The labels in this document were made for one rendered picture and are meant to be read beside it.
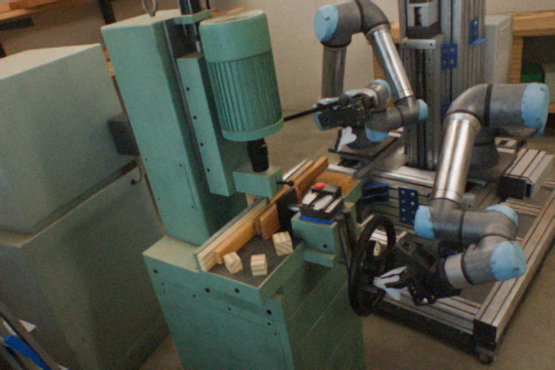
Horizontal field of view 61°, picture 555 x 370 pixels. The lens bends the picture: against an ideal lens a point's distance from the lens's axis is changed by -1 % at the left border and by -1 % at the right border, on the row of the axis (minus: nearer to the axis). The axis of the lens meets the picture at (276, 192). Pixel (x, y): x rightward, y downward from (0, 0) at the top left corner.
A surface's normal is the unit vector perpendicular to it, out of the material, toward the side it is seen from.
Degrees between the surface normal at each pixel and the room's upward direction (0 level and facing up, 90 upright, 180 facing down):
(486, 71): 90
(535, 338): 0
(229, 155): 90
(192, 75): 90
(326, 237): 90
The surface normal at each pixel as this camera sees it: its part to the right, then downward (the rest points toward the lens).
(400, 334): -0.16, -0.87
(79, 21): 0.89, 0.08
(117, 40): -0.55, 0.47
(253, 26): 0.60, 0.29
